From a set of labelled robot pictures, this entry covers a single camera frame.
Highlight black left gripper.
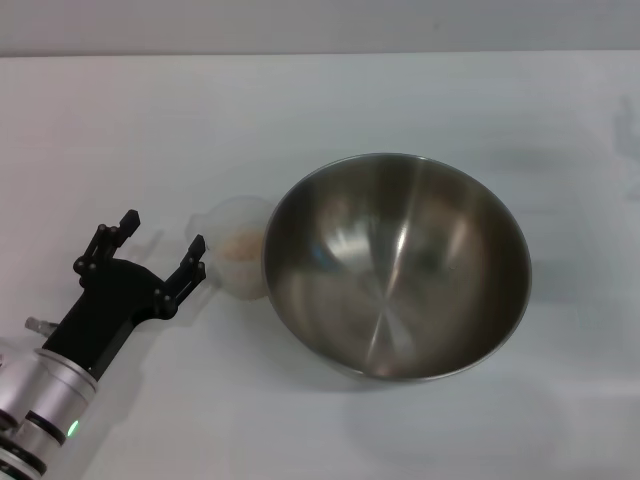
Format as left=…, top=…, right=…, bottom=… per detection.
left=41, top=209, right=208, bottom=377

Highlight stainless steel mixing bowl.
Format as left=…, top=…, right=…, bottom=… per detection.
left=261, top=152, right=533, bottom=386

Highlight translucent plug on arm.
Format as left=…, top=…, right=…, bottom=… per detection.
left=23, top=315, right=55, bottom=335

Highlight rice grains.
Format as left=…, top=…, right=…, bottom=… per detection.
left=219, top=234, right=264, bottom=264

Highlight translucent plastic measuring cup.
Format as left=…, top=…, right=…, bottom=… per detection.
left=186, top=195, right=274, bottom=302

